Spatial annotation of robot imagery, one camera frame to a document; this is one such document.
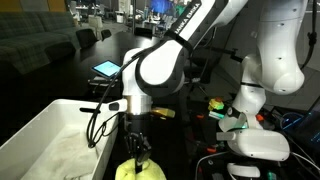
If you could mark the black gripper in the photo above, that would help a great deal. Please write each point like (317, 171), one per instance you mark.
(136, 133)

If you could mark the yellow microfibre cloth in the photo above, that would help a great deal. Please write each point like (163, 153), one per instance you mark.
(150, 170)

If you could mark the white terry cloth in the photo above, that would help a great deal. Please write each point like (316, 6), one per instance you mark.
(66, 156)

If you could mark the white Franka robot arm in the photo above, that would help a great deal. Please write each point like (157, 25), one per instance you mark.
(276, 50)

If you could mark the white plastic box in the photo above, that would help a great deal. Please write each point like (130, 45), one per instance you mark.
(43, 123)

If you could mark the small orange object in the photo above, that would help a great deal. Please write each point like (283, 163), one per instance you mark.
(199, 117)
(260, 117)

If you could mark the teal flat object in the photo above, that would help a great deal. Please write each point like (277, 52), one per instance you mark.
(216, 115)

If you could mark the tablet with bright screen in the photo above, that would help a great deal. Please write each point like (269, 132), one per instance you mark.
(106, 68)

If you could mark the colourful toy block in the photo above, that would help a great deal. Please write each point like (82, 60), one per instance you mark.
(216, 105)

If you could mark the black boom bar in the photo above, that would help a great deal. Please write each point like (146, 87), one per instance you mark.
(220, 50)

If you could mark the white floor lamp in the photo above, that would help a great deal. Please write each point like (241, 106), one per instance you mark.
(95, 21)

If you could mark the blue background screen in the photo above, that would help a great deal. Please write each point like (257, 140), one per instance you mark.
(160, 6)

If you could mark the green plaid sofa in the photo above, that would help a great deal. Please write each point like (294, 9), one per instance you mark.
(23, 30)

